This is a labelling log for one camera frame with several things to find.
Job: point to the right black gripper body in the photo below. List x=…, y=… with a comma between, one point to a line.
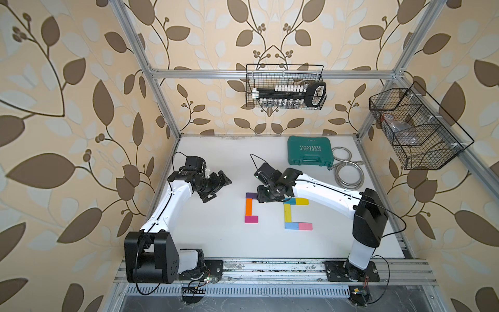
x=266, y=193

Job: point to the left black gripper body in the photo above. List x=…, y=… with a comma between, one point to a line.
x=210, y=183

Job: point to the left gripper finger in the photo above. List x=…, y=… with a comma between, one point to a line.
x=224, y=180
x=207, y=196

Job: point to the purple block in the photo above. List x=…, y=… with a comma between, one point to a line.
x=251, y=195

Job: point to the orange block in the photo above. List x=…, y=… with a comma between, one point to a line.
x=248, y=209

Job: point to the teal block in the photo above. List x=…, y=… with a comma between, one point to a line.
x=290, y=201

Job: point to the small yellow block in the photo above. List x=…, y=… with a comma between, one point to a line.
x=301, y=201

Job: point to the magenta block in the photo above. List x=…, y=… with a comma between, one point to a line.
x=251, y=219

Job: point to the long yellow block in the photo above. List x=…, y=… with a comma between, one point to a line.
x=287, y=213

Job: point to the light blue block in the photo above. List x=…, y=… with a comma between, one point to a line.
x=292, y=225

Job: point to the pink block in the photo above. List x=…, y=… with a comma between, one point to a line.
x=305, y=226

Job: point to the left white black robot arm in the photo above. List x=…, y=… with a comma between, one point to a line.
x=150, y=253

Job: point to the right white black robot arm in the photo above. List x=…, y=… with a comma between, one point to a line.
x=365, y=209

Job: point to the green plastic tool case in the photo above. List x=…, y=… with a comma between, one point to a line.
x=316, y=151

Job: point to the black white tool in basket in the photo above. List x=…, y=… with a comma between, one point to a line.
x=309, y=95

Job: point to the plastic bag in basket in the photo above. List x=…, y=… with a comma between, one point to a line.
x=403, y=133

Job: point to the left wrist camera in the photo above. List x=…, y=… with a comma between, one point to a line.
x=195, y=164

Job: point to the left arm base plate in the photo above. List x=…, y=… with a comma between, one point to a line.
x=210, y=270

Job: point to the aluminium frame rail front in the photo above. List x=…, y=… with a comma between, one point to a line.
x=381, y=271

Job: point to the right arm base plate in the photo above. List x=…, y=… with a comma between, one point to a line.
x=344, y=271

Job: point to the black wire basket back wall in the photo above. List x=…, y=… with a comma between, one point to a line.
x=269, y=75

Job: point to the black wire basket wall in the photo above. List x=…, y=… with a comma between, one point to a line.
x=441, y=136
x=269, y=75

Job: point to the black wire basket right wall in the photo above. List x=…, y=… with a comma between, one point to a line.
x=441, y=136

